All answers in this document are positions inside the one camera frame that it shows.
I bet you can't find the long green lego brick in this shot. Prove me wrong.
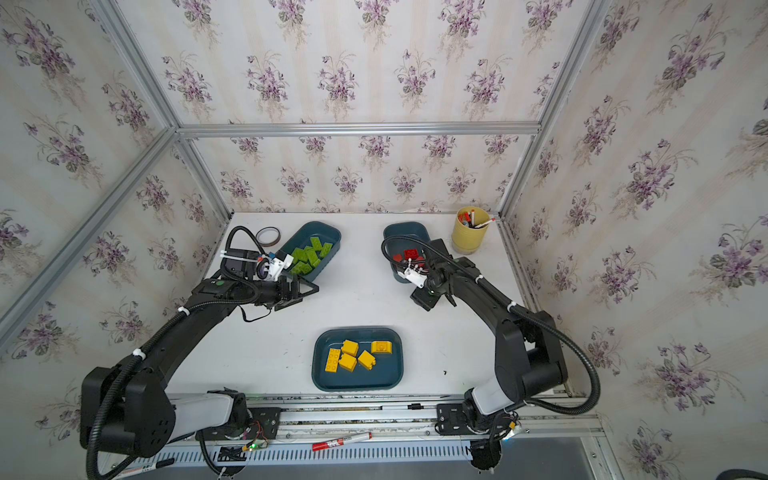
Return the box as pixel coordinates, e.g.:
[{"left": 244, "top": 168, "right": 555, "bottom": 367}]
[{"left": 291, "top": 248, "right": 307, "bottom": 262}]

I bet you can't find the long yellow lego brick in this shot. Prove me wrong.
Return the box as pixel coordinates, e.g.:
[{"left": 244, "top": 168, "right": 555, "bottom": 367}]
[{"left": 324, "top": 348, "right": 342, "bottom": 373}]

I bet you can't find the small yellow lego brick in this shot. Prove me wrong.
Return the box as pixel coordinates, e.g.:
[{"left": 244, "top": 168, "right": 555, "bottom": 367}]
[{"left": 338, "top": 353, "right": 358, "bottom": 372}]

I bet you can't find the yellow lego brick front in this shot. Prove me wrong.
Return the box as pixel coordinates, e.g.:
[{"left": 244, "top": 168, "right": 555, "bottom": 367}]
[{"left": 357, "top": 350, "right": 376, "bottom": 370}]

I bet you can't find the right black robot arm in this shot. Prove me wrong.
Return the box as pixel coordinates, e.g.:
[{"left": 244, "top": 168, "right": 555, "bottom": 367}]
[{"left": 381, "top": 235, "right": 602, "bottom": 438}]

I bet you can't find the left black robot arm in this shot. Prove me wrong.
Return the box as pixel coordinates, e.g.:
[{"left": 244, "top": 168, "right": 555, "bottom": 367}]
[{"left": 80, "top": 226, "right": 319, "bottom": 479}]

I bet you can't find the teal bin back left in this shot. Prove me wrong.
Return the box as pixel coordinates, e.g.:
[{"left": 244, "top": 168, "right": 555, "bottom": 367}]
[{"left": 280, "top": 221, "right": 342, "bottom": 282}]

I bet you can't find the teal bin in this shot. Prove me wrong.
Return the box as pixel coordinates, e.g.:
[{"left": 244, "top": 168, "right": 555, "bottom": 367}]
[
  {"left": 280, "top": 221, "right": 342, "bottom": 282},
  {"left": 381, "top": 221, "right": 430, "bottom": 283},
  {"left": 311, "top": 327, "right": 404, "bottom": 392}
]

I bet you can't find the brown tape roll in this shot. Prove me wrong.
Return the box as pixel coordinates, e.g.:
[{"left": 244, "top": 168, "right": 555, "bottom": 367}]
[{"left": 255, "top": 226, "right": 282, "bottom": 247}]

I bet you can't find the teal bin back right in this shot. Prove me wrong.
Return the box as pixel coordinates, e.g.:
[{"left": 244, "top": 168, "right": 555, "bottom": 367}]
[{"left": 381, "top": 221, "right": 430, "bottom": 283}]

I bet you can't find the yellow pen cup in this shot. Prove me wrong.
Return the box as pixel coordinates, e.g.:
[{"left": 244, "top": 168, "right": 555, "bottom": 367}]
[{"left": 451, "top": 206, "right": 496, "bottom": 254}]

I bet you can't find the teal bin front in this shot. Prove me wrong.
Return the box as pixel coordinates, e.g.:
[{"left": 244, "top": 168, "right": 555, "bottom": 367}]
[{"left": 311, "top": 327, "right": 404, "bottom": 392}]

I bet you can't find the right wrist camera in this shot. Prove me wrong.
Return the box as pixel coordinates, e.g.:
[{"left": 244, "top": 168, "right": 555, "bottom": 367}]
[{"left": 400, "top": 267, "right": 427, "bottom": 288}]

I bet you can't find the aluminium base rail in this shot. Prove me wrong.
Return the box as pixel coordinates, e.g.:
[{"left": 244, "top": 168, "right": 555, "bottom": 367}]
[{"left": 127, "top": 396, "right": 623, "bottom": 479}]

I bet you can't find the red marker on rail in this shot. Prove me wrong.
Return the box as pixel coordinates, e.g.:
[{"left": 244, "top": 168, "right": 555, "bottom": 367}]
[{"left": 312, "top": 432, "right": 373, "bottom": 452}]

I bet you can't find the black marker on rail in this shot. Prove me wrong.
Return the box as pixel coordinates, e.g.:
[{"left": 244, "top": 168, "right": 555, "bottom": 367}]
[{"left": 115, "top": 458, "right": 176, "bottom": 480}]

